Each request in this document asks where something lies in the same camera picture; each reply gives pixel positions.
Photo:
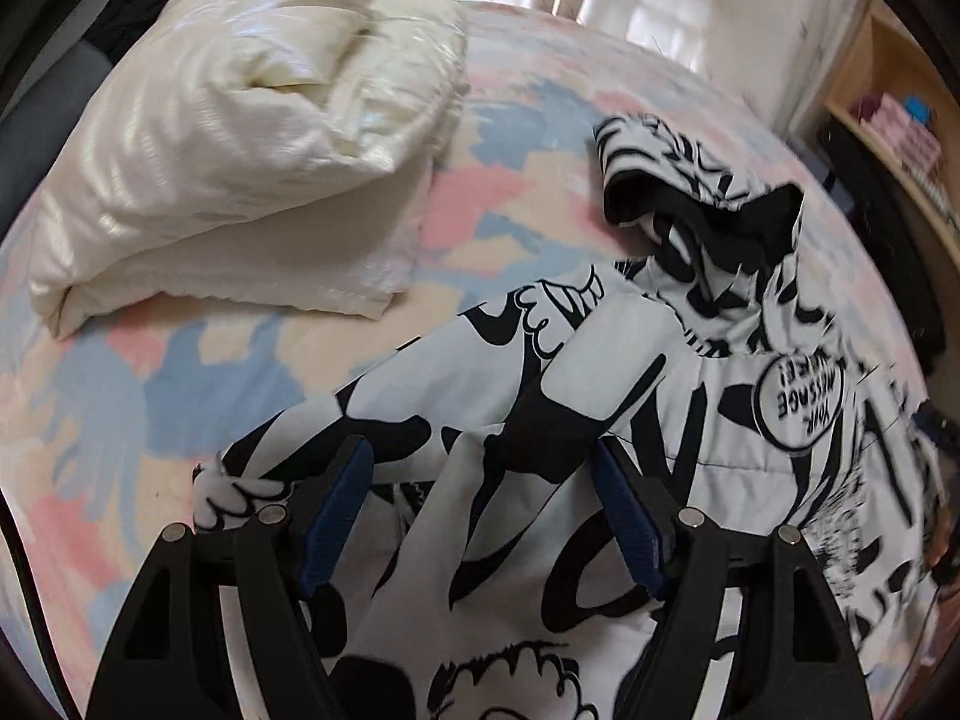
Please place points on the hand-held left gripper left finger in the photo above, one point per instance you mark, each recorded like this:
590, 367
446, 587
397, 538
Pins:
337, 510

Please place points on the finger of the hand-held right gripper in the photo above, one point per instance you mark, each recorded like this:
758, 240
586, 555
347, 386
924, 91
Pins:
934, 427

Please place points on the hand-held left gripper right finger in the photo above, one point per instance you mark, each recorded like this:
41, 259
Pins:
626, 517

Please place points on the black white printed jacket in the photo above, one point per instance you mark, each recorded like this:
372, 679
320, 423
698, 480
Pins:
600, 405

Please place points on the black bag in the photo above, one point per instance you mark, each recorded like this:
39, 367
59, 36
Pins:
877, 240

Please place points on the stack of pink storage boxes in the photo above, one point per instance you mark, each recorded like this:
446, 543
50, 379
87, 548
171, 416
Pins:
904, 139

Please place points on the small blue box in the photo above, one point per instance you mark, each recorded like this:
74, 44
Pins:
921, 111

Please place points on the pastel patterned bed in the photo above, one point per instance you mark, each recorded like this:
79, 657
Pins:
495, 187

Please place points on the wooden bookshelf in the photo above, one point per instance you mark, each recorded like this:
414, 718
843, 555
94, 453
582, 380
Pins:
855, 67

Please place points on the cream puffer jacket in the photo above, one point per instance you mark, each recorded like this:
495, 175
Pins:
225, 142

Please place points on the blue rolled duvet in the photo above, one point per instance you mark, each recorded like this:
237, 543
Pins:
37, 127

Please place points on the white floral curtain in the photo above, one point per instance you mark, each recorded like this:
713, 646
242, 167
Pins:
675, 0

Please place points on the black cloth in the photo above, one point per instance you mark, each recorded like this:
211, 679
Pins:
131, 15

